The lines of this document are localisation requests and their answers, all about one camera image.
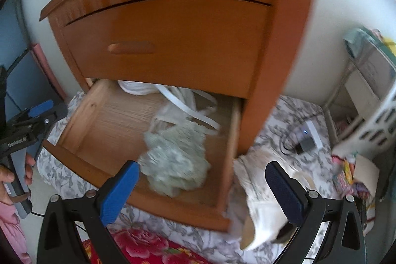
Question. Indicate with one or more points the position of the wooden drawer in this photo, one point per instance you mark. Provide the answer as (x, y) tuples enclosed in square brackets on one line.
[(108, 128), (170, 41)]

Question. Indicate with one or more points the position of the person's left forearm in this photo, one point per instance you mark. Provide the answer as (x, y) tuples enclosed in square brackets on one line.
[(12, 230)]

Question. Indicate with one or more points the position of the white charger block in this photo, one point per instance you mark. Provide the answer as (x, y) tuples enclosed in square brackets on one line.
[(311, 134)]

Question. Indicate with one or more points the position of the person's left hand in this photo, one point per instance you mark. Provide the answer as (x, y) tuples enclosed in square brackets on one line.
[(29, 168)]

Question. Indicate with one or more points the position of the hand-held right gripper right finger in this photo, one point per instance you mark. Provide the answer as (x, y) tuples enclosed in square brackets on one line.
[(284, 193)]

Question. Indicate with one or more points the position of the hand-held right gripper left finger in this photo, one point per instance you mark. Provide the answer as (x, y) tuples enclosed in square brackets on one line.
[(120, 189)]

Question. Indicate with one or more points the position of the dark blue panel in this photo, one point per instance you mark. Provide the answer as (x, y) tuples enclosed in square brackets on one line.
[(18, 44)]

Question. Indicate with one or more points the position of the metal frame rack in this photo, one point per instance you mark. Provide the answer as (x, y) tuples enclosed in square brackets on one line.
[(365, 75)]

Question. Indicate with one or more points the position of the red floral blanket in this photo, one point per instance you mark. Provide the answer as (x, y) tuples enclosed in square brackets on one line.
[(139, 239)]

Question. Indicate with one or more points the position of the white laundry basket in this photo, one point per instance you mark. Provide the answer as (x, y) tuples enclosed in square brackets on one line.
[(380, 124)]

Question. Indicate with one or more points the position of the wooden nightstand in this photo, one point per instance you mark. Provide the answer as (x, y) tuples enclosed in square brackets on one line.
[(278, 66)]

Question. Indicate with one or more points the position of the cream white underwear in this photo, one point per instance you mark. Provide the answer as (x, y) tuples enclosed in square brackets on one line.
[(260, 208)]

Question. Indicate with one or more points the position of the closed wooden drawer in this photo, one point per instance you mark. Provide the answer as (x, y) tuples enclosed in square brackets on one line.
[(170, 41)]

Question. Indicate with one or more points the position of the colourful packet pile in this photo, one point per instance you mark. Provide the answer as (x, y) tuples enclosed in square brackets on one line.
[(349, 180)]

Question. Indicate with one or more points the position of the pale lace underwear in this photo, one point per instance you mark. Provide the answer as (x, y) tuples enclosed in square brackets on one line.
[(176, 158)]

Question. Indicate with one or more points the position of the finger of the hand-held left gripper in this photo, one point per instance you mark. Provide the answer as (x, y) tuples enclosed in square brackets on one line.
[(41, 108), (52, 118)]

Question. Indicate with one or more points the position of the teal cloth bundle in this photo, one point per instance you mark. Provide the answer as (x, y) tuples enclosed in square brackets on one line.
[(365, 41)]

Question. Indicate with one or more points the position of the grey floral bedsheet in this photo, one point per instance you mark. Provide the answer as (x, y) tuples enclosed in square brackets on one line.
[(278, 115)]

